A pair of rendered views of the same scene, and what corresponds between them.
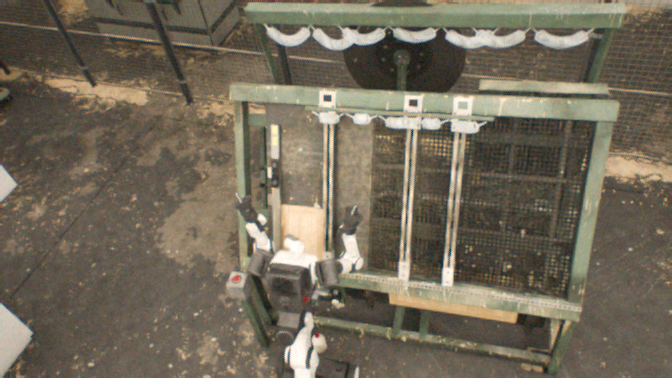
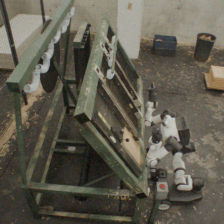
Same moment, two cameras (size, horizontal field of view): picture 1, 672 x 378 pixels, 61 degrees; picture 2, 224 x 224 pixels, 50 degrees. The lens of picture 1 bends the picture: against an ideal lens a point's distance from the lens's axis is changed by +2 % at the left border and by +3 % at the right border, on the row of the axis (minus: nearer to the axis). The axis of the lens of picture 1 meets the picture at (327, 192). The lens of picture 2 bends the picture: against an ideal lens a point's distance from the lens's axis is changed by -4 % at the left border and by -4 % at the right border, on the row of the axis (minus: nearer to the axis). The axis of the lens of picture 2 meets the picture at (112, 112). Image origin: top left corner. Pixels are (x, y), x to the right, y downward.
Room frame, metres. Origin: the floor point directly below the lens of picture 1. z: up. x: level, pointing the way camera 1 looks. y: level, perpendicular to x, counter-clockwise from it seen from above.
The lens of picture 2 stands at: (3.20, 1.83, 3.17)
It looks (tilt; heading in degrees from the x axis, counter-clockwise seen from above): 41 degrees down; 250
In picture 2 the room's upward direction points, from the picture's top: 2 degrees clockwise
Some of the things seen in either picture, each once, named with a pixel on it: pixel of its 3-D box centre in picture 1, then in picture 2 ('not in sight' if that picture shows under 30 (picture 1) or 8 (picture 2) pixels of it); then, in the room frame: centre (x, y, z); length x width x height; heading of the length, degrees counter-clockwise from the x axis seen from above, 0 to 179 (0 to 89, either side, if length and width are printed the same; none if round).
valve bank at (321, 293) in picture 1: (307, 298); (150, 165); (2.09, 0.28, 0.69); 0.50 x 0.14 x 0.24; 68
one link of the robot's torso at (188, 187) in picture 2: not in sight; (183, 182); (1.59, 0.43, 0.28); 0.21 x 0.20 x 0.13; 158
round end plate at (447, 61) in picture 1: (402, 57); (52, 56); (3.02, -0.64, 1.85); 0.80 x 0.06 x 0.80; 68
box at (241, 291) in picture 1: (240, 286); (161, 190); (2.19, 0.71, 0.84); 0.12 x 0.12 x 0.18; 68
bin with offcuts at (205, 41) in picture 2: not in sight; (203, 47); (-1.09, -2.97, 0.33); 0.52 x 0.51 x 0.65; 62
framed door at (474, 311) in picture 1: (451, 291); not in sight; (2.03, -0.72, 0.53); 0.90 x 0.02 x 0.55; 68
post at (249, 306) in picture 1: (255, 320); (154, 210); (2.19, 0.71, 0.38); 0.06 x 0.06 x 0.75; 68
